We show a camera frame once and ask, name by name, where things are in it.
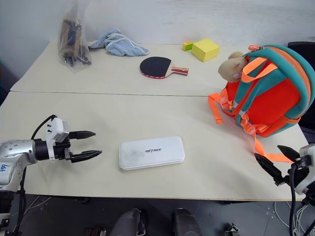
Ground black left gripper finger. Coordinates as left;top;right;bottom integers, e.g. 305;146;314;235
70;150;103;164
68;130;96;141

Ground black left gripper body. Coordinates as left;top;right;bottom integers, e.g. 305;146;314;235
52;137;74;163

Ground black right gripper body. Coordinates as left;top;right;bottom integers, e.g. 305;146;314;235
273;166;307;187

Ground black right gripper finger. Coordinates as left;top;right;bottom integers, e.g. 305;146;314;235
254;152;284;184
277;145;301;163

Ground orange and teal backpack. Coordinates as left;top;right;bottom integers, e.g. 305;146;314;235
208;44;315;164

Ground white rectangular case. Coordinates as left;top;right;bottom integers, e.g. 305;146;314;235
119;136;186;172

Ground dark rounded shape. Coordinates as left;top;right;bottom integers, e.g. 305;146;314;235
108;208;149;236

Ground black chair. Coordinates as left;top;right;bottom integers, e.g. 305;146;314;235
287;41;315;130

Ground clear plastic bag brown contents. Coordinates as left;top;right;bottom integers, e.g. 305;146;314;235
57;4;93;74

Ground light blue towel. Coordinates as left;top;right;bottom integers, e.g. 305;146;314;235
88;28;150;57

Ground black table tennis paddle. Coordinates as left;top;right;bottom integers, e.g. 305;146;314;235
139;56;190;80

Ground beige plush toy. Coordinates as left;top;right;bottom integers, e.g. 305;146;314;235
218;51;248;82

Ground yellow foam block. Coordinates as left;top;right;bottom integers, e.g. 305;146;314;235
191;38;221;63

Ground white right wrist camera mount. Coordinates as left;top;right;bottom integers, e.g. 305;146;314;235
293;144;315;195

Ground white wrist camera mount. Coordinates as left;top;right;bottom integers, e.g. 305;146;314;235
45;118;70;162
293;144;315;195

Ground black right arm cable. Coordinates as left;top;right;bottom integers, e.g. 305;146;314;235
288;162;315;236

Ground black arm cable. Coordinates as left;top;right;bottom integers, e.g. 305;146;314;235
288;162;315;236
31;114;58;141

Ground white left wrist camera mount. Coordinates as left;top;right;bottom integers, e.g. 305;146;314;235
45;118;70;162

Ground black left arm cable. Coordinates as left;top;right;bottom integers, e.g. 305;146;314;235
31;114;58;141

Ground white cable bundle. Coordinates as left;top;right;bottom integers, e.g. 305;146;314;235
274;200;315;236

